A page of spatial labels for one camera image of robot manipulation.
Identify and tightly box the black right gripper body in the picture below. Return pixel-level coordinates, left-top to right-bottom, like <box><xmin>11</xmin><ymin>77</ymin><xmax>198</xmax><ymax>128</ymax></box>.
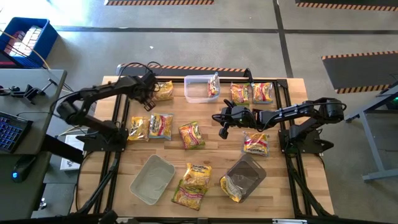
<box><xmin>226</xmin><ymin>105</ymin><xmax>261</xmax><ymax>129</ymax></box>

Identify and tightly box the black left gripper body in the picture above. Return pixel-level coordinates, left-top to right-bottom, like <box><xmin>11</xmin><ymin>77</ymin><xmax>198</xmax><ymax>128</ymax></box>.
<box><xmin>135</xmin><ymin>73</ymin><xmax>160</xmax><ymax>103</ymax></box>

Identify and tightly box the yellow creamy chicken ramen pack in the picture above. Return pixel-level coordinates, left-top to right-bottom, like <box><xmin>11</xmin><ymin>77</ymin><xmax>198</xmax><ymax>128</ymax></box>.
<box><xmin>182</xmin><ymin>162</ymin><xmax>213</xmax><ymax>189</ymax></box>
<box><xmin>219</xmin><ymin>174</ymin><xmax>243</xmax><ymax>203</ymax></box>
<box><xmin>127</xmin><ymin>116</ymin><xmax>151</xmax><ymax>142</ymax></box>
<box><xmin>153</xmin><ymin>80</ymin><xmax>175</xmax><ymax>102</ymax></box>

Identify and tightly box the blue-edged ramen pack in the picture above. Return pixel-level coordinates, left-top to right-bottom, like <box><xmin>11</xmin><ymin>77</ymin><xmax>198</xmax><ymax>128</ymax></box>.
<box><xmin>148</xmin><ymin>112</ymin><xmax>174</xmax><ymax>141</ymax></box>
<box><xmin>241</xmin><ymin>131</ymin><xmax>270</xmax><ymax>157</ymax></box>
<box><xmin>251</xmin><ymin>82</ymin><xmax>274</xmax><ymax>105</ymax></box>
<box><xmin>207</xmin><ymin>72</ymin><xmax>221</xmax><ymax>98</ymax></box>

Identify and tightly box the green-edged chili shrimp ramen pack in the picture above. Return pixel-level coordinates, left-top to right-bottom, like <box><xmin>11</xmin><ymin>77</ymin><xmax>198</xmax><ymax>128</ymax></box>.
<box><xmin>229</xmin><ymin>82</ymin><xmax>251</xmax><ymax>108</ymax></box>
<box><xmin>178</xmin><ymin>120</ymin><xmax>206</xmax><ymax>151</ymax></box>
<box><xmin>171</xmin><ymin>179</ymin><xmax>208</xmax><ymax>212</ymax></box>

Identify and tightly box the clear plastic bin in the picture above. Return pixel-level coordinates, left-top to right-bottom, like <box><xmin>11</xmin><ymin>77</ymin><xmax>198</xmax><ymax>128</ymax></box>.
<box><xmin>183</xmin><ymin>74</ymin><xmax>221</xmax><ymax>104</ymax></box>

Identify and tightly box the black hazard-striped floor mat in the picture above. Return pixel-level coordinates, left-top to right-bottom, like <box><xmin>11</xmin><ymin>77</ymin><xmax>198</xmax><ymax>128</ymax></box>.
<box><xmin>321</xmin><ymin>50</ymin><xmax>398</xmax><ymax>95</ymax></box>
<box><xmin>294</xmin><ymin>0</ymin><xmax>398</xmax><ymax>12</ymax></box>
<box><xmin>104</xmin><ymin>0</ymin><xmax>215</xmax><ymax>6</ymax></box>
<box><xmin>116</xmin><ymin>63</ymin><xmax>249</xmax><ymax>78</ymax></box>

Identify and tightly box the dark smoky plastic bin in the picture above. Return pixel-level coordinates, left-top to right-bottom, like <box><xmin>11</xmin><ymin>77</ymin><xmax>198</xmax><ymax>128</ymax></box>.
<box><xmin>219</xmin><ymin>153</ymin><xmax>267</xmax><ymax>203</ymax></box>

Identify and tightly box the white plastic bin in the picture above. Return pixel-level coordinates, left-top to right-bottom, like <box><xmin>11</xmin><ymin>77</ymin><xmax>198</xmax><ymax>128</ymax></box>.
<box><xmin>129</xmin><ymin>154</ymin><xmax>177</xmax><ymax>206</ymax></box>

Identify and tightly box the black support beam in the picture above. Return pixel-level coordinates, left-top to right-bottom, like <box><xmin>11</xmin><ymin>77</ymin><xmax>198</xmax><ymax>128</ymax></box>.
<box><xmin>42</xmin><ymin>133</ymin><xmax>85</xmax><ymax>165</ymax></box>

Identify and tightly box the white cardboard box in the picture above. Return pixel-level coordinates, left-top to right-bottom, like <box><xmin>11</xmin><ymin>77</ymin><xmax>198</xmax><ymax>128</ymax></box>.
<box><xmin>60</xmin><ymin>135</ymin><xmax>86</xmax><ymax>171</ymax></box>

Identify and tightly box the black desk clamp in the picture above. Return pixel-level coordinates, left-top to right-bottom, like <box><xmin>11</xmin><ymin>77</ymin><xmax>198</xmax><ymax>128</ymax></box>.
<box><xmin>23</xmin><ymin>78</ymin><xmax>58</xmax><ymax>105</ymax></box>

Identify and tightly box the blue plastic crate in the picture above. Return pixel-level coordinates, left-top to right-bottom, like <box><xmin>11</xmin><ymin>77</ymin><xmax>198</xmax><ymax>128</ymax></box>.
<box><xmin>0</xmin><ymin>17</ymin><xmax>59</xmax><ymax>68</ymax></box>

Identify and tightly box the small black gadget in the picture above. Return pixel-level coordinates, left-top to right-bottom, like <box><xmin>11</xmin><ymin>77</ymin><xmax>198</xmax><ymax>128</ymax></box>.
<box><xmin>0</xmin><ymin>85</ymin><xmax>21</xmax><ymax>96</ymax></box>

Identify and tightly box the white pink box bundle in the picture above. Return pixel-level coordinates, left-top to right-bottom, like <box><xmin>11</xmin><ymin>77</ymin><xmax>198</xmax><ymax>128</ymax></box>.
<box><xmin>4</xmin><ymin>24</ymin><xmax>44</xmax><ymax>57</ymax></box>

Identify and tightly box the black computer mouse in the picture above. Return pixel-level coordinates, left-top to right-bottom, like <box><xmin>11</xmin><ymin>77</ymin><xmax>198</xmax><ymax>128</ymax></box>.
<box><xmin>11</xmin><ymin>155</ymin><xmax>37</xmax><ymax>184</ymax></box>

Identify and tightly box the black backlit keyboard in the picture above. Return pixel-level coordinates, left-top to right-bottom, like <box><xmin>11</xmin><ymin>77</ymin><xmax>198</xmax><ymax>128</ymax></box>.
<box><xmin>0</xmin><ymin>111</ymin><xmax>34</xmax><ymax>154</ymax></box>

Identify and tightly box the grey side table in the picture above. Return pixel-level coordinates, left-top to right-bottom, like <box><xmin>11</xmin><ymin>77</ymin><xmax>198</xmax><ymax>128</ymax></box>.
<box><xmin>0</xmin><ymin>68</ymin><xmax>68</xmax><ymax>218</ymax></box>

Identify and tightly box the black aluminium table frame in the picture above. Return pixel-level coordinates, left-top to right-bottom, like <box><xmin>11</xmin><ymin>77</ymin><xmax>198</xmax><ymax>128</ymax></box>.
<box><xmin>70</xmin><ymin>77</ymin><xmax>335</xmax><ymax>224</ymax></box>

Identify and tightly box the yellow cable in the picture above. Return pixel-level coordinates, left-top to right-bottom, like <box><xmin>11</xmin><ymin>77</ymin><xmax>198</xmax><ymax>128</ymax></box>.
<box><xmin>0</xmin><ymin>29</ymin><xmax>52</xmax><ymax>70</ymax></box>

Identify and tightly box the grey desk leg frame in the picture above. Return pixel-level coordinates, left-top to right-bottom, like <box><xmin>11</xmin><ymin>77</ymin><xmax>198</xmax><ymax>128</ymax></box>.
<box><xmin>341</xmin><ymin>81</ymin><xmax>398</xmax><ymax>183</ymax></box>

